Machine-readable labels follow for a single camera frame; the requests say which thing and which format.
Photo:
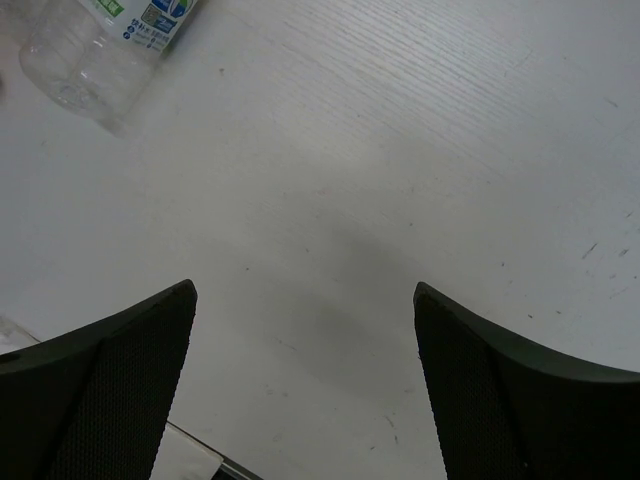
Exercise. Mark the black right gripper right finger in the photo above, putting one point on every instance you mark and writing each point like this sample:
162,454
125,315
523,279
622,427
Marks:
506,407

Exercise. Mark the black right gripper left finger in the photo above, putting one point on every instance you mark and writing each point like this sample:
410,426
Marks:
93,403

